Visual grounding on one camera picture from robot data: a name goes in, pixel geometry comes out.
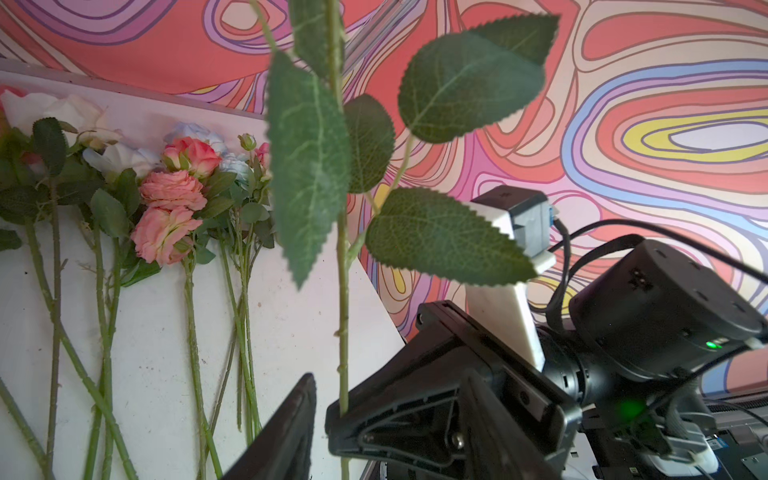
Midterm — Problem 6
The bright pink rose stem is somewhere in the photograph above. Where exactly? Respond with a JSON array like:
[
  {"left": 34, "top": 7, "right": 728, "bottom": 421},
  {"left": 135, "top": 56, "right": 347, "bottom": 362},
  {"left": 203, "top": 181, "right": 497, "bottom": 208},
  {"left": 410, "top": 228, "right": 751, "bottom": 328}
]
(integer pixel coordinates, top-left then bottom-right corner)
[{"left": 248, "top": 0, "right": 561, "bottom": 480}]

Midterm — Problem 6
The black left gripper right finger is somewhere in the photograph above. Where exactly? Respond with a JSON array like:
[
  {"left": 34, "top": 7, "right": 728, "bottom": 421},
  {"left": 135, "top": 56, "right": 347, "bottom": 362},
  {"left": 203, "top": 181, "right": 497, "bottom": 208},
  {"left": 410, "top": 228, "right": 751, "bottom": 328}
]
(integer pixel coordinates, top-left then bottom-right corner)
[{"left": 458, "top": 370, "right": 559, "bottom": 480}]

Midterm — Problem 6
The pink spray rose stem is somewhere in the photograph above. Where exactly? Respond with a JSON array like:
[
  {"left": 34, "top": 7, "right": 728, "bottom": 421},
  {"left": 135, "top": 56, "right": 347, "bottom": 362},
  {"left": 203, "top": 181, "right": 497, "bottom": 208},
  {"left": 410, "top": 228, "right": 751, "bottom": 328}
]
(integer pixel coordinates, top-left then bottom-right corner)
[{"left": 131, "top": 136, "right": 223, "bottom": 479}]

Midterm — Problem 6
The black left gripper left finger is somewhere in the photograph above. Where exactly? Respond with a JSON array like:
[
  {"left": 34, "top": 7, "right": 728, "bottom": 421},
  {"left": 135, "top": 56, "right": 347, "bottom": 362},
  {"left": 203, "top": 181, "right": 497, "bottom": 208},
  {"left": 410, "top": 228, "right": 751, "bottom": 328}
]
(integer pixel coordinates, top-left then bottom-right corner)
[{"left": 223, "top": 373, "right": 317, "bottom": 480}]

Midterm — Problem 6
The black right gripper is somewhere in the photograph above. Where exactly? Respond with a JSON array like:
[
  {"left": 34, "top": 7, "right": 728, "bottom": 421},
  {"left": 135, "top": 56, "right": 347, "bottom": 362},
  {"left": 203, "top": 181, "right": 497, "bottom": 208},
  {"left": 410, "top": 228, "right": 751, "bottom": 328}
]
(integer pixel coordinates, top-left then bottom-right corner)
[{"left": 325, "top": 301, "right": 582, "bottom": 479}]

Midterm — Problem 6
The pink white mixed rose stem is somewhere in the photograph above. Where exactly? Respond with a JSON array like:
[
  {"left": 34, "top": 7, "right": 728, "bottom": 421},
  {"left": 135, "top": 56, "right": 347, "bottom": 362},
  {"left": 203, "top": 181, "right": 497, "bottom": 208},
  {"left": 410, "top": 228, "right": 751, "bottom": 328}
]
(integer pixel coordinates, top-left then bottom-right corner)
[{"left": 165, "top": 123, "right": 275, "bottom": 441}]

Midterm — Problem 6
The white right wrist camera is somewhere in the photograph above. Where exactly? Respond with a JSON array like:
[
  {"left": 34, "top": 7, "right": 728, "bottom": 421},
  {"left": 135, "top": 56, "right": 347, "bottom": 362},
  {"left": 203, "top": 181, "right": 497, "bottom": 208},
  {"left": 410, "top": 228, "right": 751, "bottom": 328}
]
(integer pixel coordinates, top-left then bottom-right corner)
[{"left": 466, "top": 185, "right": 556, "bottom": 372}]

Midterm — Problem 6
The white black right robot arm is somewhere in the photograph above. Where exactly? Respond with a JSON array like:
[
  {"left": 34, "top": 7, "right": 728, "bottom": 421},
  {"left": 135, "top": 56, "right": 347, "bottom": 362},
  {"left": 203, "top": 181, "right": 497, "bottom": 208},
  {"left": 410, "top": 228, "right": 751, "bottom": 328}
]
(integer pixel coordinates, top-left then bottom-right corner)
[{"left": 325, "top": 235, "right": 767, "bottom": 479}]

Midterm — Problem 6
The pale blue rose stem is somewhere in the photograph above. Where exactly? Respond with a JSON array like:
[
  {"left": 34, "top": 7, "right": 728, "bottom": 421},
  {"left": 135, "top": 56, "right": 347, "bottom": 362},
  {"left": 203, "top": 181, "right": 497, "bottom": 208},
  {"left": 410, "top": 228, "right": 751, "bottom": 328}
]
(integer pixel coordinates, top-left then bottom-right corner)
[{"left": 81, "top": 138, "right": 156, "bottom": 479}]

